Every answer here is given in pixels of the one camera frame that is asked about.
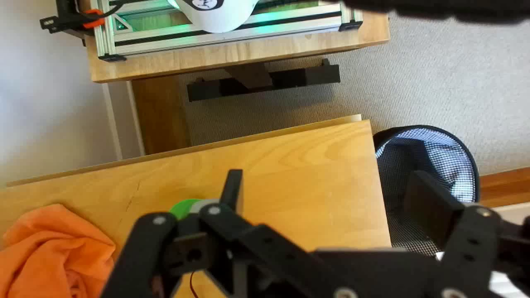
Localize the orange cloth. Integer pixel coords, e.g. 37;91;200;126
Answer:
0;203;116;298

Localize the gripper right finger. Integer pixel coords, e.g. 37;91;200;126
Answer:
403;170;530;298

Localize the black mesh waste bin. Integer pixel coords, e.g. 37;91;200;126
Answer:
372;125;481;258

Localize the black orange clamp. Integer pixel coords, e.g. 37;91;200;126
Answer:
40;0;106;38

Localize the stack of green grey cups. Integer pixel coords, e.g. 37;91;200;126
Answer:
169;198;221;221

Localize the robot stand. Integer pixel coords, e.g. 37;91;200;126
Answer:
85;0;390;156

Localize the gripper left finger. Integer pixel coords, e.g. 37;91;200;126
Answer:
99;169;345;298

